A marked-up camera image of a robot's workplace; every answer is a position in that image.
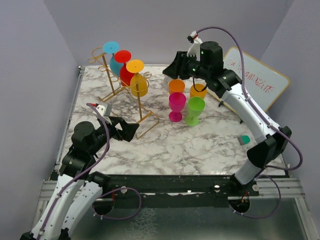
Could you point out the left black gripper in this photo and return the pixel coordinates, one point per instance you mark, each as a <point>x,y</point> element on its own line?
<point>128,129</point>

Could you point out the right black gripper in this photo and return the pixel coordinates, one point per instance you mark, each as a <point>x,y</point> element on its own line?
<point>177,68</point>

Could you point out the orange wine glass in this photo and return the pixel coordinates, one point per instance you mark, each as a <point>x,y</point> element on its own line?
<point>176,86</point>

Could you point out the yellow wine glass front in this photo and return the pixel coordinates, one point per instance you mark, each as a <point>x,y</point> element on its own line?
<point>198,90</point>

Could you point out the yellow wine glass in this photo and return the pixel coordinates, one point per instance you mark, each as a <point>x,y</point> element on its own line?
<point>138,83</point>
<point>198,90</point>

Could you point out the pink wine glass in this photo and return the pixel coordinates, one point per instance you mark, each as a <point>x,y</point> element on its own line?
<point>177,101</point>

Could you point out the green wine glass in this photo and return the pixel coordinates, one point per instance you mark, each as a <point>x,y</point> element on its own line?
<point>195,107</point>

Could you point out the gold wire glass rack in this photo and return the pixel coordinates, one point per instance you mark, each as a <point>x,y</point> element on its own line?
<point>126,102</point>

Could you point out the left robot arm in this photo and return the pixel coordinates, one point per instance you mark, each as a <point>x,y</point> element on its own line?
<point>77,187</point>

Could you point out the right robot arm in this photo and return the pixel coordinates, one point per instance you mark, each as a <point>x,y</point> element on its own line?
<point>271,139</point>

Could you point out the red wine glass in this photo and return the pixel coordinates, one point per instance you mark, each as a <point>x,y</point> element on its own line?
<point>122,57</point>

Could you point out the cyan wine glass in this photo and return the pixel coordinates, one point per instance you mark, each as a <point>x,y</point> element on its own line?
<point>112,47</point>

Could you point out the clear tape roll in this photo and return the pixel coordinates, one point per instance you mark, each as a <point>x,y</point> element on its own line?
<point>166,82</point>

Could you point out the yellow framed whiteboard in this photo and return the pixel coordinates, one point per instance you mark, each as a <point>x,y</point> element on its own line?
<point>262,82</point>

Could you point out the green grey eraser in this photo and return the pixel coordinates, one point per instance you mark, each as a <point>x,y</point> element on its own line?
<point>243,139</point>

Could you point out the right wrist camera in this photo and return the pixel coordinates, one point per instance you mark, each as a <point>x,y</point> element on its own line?
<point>195,42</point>

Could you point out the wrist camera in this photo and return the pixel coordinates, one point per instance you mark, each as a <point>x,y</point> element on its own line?
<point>104,110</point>
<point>195,42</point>

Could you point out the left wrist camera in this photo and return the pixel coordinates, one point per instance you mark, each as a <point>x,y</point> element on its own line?
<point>104,110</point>

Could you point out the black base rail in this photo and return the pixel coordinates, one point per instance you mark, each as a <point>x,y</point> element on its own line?
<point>164,191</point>

